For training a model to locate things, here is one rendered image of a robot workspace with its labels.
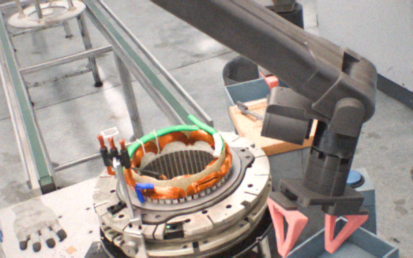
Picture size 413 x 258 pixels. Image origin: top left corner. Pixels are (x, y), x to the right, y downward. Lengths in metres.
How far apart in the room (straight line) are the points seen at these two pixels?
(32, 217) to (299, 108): 1.01
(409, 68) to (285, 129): 2.62
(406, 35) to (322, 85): 2.62
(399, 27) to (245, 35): 2.68
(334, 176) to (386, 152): 2.32
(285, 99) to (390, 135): 2.49
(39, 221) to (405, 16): 2.25
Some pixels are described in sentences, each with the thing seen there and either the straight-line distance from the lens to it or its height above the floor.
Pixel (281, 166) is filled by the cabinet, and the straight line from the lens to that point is 1.24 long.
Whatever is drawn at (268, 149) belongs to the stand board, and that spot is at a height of 1.06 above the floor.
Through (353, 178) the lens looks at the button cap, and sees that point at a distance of 1.13.
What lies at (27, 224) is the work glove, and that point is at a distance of 1.64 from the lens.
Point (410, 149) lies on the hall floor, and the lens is 3.16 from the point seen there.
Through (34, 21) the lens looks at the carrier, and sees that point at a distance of 3.23.
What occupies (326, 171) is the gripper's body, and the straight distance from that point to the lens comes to 0.81.
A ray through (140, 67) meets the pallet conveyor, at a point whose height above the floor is 0.76.
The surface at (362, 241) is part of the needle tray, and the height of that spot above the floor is 1.04.
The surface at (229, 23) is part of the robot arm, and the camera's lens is 0.71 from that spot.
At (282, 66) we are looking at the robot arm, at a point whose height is 1.39.
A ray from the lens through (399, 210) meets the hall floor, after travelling 2.76.
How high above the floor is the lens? 1.69
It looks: 29 degrees down
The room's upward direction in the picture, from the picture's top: 10 degrees counter-clockwise
